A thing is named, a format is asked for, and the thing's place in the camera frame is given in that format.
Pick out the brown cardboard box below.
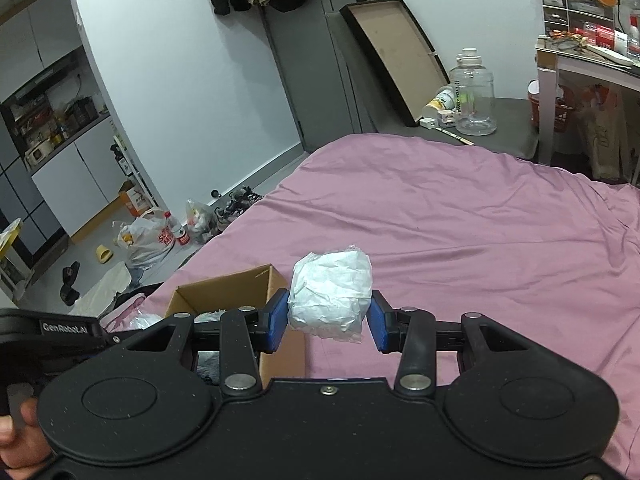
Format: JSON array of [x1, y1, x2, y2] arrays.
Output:
[[162, 263, 307, 386]]

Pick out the white paper ball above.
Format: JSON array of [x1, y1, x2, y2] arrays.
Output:
[[288, 246, 373, 342]]

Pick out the white stuffing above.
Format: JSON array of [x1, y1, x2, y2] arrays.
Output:
[[125, 310, 224, 330]]

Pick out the person's left hand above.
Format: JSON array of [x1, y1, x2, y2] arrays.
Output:
[[0, 398, 51, 479]]

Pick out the black slippers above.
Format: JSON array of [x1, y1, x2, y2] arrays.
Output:
[[60, 261, 80, 307]]

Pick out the pink cartoon cushion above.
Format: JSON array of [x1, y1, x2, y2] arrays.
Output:
[[100, 294, 145, 333]]

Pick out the pink bed sheet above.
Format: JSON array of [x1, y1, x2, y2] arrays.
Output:
[[141, 134, 639, 479]]

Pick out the yellow slipper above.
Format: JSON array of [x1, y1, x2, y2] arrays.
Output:
[[96, 245, 114, 264]]

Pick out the clear bag of trash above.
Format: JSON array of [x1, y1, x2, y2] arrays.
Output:
[[186, 200, 218, 245]]

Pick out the floor water bottle red label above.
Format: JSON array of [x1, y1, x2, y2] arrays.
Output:
[[164, 211, 190, 246]]

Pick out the grey sneakers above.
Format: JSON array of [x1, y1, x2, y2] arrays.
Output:
[[212, 186, 262, 232]]

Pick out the white plastic shopping bag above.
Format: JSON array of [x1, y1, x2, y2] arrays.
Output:
[[112, 208, 176, 271]]

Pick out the orange cardboard box on floor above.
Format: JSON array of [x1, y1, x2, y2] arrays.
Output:
[[118, 180, 151, 218]]

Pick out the white kitchen cabinet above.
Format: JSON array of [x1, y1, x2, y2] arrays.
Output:
[[1, 0, 136, 236]]

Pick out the clear large water jug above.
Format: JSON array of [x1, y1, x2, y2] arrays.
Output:
[[449, 48, 497, 136]]

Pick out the black framed brown board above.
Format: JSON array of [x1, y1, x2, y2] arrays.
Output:
[[340, 0, 449, 127]]

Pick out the grey door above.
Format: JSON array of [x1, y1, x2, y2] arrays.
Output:
[[262, 0, 374, 153]]

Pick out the white desk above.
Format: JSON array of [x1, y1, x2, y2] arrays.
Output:
[[528, 35, 639, 183]]

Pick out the small drawer organizer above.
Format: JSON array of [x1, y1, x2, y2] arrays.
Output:
[[541, 0, 615, 34]]

